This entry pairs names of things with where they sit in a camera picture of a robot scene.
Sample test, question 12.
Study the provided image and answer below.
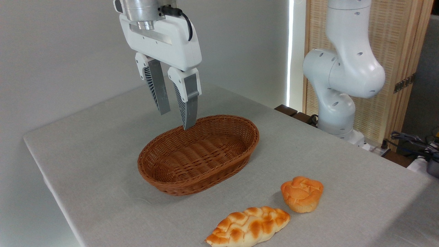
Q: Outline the round muffin-shaped bread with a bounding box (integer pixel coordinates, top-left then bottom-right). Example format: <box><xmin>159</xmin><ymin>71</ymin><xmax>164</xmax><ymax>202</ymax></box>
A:
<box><xmin>281</xmin><ymin>176</ymin><xmax>324</xmax><ymax>214</ymax></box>

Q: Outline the wooden slatted screen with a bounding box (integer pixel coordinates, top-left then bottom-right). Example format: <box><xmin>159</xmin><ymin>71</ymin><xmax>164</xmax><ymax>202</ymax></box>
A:
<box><xmin>304</xmin><ymin>0</ymin><xmax>435</xmax><ymax>152</ymax></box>

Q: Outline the dark metal screen hinge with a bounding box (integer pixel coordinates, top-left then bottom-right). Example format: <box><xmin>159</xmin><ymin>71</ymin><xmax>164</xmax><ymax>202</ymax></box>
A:
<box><xmin>393</xmin><ymin>73</ymin><xmax>416</xmax><ymax>94</ymax></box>

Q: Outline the brown oval wicker basket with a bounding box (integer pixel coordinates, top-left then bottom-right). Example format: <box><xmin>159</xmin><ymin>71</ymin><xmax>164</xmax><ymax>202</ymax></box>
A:
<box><xmin>138</xmin><ymin>115</ymin><xmax>260</xmax><ymax>196</ymax></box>

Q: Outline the long braided bread loaf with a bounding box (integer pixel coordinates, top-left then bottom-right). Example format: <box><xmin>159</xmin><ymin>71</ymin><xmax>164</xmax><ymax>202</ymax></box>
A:
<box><xmin>205</xmin><ymin>206</ymin><xmax>291</xmax><ymax>247</ymax></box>

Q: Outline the grey tablecloth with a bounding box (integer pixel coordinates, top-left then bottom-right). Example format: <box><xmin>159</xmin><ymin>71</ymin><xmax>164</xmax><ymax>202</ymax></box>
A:
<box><xmin>23</xmin><ymin>72</ymin><xmax>439</xmax><ymax>247</ymax></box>

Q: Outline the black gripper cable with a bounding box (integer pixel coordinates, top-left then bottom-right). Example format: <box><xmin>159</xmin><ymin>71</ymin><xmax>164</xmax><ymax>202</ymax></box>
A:
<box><xmin>161</xmin><ymin>5</ymin><xmax>194</xmax><ymax>42</ymax></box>

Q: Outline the bundle of dark cables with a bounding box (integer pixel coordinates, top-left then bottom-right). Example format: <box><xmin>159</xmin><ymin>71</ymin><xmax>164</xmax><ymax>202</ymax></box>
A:
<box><xmin>390</xmin><ymin>131</ymin><xmax>439</xmax><ymax>162</ymax></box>

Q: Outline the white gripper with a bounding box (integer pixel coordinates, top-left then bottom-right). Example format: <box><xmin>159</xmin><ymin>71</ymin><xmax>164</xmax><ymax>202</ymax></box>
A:
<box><xmin>119</xmin><ymin>14</ymin><xmax>202</xmax><ymax>131</ymax></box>

